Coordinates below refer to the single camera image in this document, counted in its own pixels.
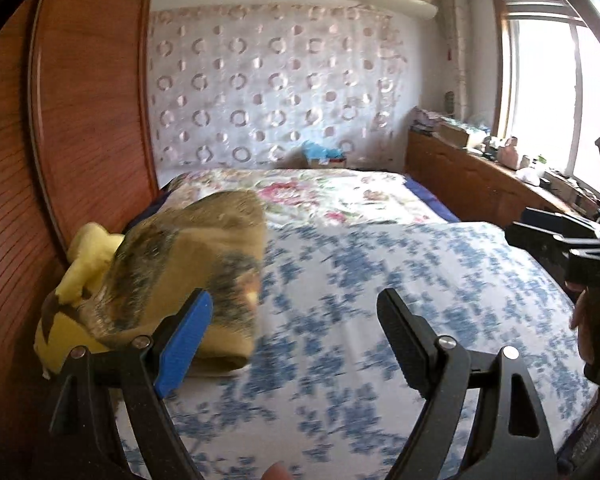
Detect pale tied window curtain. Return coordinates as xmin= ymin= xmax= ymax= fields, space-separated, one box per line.
xmin=440 ymin=0 xmax=468 ymax=121

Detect navy blue blanket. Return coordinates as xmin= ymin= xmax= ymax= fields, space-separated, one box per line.
xmin=405 ymin=175 xmax=461 ymax=223

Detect brown patterned garment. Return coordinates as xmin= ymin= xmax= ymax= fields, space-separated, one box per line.
xmin=77 ymin=190 xmax=268 ymax=378

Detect long wooden cabinet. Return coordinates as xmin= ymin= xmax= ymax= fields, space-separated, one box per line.
xmin=406 ymin=130 xmax=581 ymax=231

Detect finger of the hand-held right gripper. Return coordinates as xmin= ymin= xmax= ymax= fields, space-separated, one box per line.
xmin=505 ymin=222 xmax=600 ymax=262
xmin=520 ymin=207 xmax=600 ymax=235

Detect person's right hand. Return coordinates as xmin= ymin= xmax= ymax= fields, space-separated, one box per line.
xmin=571 ymin=284 xmax=600 ymax=366

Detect sheer circle-patterned wall curtain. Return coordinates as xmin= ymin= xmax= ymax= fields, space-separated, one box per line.
xmin=147 ymin=4 xmax=408 ymax=171

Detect open cardboard box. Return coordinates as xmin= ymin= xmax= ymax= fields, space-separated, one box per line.
xmin=437 ymin=122 xmax=473 ymax=147

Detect yellow plush toy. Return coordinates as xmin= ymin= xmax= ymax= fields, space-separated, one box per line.
xmin=34 ymin=222 xmax=126 ymax=378

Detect stack of folded cloths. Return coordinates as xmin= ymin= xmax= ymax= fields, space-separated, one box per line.
xmin=412 ymin=106 xmax=446 ymax=133

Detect pink bag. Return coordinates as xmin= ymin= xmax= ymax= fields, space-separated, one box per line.
xmin=500 ymin=136 xmax=520 ymax=170

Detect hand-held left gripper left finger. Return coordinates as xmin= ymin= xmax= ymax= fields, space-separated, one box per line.
xmin=47 ymin=287 xmax=216 ymax=480

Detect blue plastic bag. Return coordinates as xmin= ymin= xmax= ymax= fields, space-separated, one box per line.
xmin=300 ymin=141 xmax=343 ymax=161

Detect pink floral blanket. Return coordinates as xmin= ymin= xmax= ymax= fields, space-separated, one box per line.
xmin=162 ymin=169 xmax=438 ymax=228

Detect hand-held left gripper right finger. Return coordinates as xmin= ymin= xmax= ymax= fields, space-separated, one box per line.
xmin=376 ymin=288 xmax=558 ymax=480

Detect wooden slatted wardrobe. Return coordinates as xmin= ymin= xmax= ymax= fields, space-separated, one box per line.
xmin=0 ymin=0 xmax=161 ymax=480

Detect person's left hand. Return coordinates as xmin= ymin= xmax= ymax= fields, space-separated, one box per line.
xmin=260 ymin=462 xmax=293 ymax=480

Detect wooden framed window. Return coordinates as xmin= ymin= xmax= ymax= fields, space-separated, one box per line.
xmin=492 ymin=0 xmax=600 ymax=201

